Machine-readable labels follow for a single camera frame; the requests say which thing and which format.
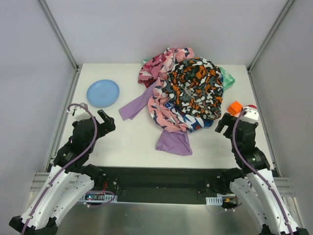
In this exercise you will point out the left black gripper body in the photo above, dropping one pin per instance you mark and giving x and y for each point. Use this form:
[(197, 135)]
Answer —
[(100, 126)]

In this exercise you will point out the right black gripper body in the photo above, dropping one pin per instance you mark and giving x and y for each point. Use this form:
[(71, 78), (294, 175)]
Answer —
[(230, 126)]

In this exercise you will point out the orange black camouflage cloth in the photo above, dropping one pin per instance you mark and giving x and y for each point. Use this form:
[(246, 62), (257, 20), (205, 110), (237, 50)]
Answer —
[(195, 86)]

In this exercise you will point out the lilac purple cloth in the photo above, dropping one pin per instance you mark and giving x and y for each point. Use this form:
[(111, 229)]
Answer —
[(171, 142)]

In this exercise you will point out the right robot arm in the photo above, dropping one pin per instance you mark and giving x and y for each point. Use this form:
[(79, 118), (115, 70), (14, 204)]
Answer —
[(252, 181)]

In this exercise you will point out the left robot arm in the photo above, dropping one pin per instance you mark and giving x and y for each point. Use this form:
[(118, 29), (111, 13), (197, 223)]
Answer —
[(69, 180)]

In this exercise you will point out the pink patterned cloth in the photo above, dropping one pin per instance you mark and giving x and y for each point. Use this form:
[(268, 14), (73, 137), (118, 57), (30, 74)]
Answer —
[(162, 115)]

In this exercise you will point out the crimson pink camouflage cloth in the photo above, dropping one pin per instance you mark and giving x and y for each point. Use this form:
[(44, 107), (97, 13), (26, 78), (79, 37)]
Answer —
[(150, 70)]

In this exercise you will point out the orange cube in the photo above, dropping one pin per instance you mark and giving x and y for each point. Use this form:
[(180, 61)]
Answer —
[(235, 108)]

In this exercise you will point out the blue plastic plate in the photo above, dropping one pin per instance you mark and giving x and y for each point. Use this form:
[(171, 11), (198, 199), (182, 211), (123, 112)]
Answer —
[(102, 93)]

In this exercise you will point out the red ball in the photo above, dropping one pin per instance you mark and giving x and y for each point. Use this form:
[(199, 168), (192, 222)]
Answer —
[(251, 107)]

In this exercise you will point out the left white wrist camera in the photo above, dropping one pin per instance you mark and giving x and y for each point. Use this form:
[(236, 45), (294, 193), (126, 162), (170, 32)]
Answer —
[(79, 111)]

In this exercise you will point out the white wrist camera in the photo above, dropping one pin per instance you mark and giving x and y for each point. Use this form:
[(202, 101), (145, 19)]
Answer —
[(250, 115), (79, 111)]

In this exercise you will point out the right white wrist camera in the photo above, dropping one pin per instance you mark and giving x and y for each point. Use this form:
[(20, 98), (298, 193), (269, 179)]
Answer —
[(250, 115)]

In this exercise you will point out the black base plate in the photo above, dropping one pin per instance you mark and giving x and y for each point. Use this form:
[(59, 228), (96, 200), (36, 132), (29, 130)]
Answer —
[(161, 185)]

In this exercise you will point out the left slotted cable duct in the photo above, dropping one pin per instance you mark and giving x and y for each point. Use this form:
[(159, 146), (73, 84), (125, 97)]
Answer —
[(102, 197)]

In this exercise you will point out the slotted cable duct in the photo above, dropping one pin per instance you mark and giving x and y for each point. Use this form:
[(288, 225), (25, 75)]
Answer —
[(220, 200), (102, 197)]

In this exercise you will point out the right slotted cable duct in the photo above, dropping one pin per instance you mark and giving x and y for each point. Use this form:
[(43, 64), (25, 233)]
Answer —
[(220, 200)]

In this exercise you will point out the aluminium front rail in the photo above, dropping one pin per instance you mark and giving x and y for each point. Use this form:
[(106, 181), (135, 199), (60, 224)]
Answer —
[(283, 185)]

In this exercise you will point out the left aluminium frame post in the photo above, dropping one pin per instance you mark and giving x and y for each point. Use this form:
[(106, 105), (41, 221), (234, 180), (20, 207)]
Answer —
[(58, 34)]

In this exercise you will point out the aluminium frame post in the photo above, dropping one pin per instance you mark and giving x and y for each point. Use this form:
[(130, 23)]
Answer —
[(58, 34), (281, 16)]

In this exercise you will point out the right aluminium frame post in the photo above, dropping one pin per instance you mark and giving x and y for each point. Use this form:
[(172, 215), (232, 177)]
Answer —
[(281, 16)]

